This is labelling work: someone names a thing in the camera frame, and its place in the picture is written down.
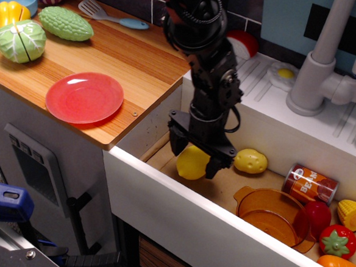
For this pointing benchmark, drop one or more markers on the red toy apple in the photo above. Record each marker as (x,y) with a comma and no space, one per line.
(319,216)

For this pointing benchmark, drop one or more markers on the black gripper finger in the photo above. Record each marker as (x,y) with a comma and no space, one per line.
(179,140)
(216,164)

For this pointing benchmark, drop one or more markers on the wooden countertop cabinet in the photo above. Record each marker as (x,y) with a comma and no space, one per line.
(148,70)

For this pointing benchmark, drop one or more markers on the grey toy faucet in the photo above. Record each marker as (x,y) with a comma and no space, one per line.
(317,79)

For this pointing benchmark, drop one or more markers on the yellow toy bell pepper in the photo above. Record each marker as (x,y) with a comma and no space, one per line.
(13,12)

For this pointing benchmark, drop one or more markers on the green toy bitter gourd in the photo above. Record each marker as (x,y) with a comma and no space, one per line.
(65,24)

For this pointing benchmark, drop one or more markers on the red plastic plate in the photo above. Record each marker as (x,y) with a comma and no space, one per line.
(84,98)

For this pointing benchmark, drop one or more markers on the grey oven door panel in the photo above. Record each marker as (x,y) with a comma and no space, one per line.
(40,168)

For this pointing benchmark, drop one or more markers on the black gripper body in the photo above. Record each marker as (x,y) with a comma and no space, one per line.
(209,135)

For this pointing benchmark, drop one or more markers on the blue clamp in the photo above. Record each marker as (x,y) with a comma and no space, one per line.
(16,205)

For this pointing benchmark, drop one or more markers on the green toy cabbage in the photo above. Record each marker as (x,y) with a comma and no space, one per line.
(22,42)

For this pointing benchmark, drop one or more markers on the toy fried egg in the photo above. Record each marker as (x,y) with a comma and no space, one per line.
(282,75)

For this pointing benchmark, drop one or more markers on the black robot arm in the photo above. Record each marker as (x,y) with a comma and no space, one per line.
(197,29)

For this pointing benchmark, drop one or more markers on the yellow toy lemon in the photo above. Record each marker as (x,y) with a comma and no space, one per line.
(191,163)

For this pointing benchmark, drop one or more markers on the orange beans can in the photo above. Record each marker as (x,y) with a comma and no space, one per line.
(306,185)

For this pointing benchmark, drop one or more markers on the black oven handle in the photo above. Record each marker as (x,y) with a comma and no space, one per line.
(75,205)

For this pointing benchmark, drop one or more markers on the yellow toy potato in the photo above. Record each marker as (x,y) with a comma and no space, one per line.
(250,161)

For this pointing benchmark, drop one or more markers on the yellow toy corn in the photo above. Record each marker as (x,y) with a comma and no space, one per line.
(347,213)

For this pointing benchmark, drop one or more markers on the red toy tomato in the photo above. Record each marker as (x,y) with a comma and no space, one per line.
(338,240)

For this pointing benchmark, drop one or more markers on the orange transparent pot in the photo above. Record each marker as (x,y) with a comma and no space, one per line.
(277,214)

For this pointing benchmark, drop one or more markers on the grey spatula blue handle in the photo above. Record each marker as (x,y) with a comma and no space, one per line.
(92,9)

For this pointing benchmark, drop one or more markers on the white sink unit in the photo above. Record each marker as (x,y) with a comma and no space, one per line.
(196,220)

